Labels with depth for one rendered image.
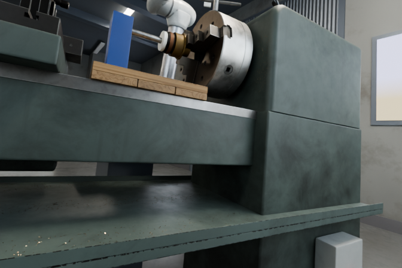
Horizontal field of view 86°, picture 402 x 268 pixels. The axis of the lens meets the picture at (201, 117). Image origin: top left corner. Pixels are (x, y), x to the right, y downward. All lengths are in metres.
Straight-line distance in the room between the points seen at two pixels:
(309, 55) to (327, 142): 0.34
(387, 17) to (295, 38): 2.59
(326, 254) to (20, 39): 1.02
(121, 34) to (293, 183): 0.73
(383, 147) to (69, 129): 2.93
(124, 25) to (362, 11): 3.16
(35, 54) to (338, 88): 1.01
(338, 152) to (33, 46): 1.03
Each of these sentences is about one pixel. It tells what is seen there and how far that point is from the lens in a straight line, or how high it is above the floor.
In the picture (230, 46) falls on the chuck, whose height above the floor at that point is 1.06.
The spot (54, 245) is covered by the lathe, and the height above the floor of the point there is 0.54.
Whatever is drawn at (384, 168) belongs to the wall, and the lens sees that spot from 3.06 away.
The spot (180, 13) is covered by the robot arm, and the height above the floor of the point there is 1.51.
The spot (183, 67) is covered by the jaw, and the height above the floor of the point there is 1.01.
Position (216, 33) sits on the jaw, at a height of 1.10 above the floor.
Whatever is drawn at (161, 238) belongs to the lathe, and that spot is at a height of 0.56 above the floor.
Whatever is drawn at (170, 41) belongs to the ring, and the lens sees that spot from 0.78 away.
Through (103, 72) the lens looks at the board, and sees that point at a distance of 0.54.
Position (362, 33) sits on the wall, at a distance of 3.43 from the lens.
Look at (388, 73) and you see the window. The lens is 3.16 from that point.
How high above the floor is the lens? 0.75
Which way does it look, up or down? 6 degrees up
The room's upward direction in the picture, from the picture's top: 5 degrees clockwise
